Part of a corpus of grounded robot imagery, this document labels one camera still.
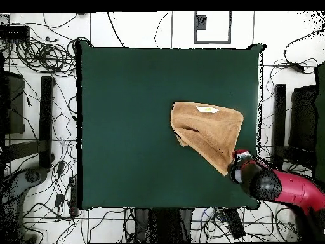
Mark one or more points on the grey office chair base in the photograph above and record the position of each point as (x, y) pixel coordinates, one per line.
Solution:
(31, 176)

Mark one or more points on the grey square floor frame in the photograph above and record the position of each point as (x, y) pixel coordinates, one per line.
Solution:
(200, 23)

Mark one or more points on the flat black box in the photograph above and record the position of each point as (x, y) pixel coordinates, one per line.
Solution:
(15, 32)

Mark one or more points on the dark green table cloth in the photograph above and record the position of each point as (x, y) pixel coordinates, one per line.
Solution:
(127, 152)

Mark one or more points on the black inline power adapter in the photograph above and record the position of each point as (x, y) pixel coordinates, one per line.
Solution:
(298, 68)

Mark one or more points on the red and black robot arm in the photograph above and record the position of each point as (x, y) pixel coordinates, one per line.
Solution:
(292, 188)

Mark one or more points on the dark cabinet box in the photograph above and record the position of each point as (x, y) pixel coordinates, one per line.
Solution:
(303, 119)
(14, 106)

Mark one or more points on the small black power adapter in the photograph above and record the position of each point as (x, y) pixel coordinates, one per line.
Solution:
(59, 200)

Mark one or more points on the narrow black power strip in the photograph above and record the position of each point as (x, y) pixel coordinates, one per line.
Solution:
(73, 195)

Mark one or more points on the tan terry towel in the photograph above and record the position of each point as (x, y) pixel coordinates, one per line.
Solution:
(210, 127)

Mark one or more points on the black desk foot frame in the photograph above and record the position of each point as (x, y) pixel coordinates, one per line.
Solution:
(46, 122)
(279, 127)

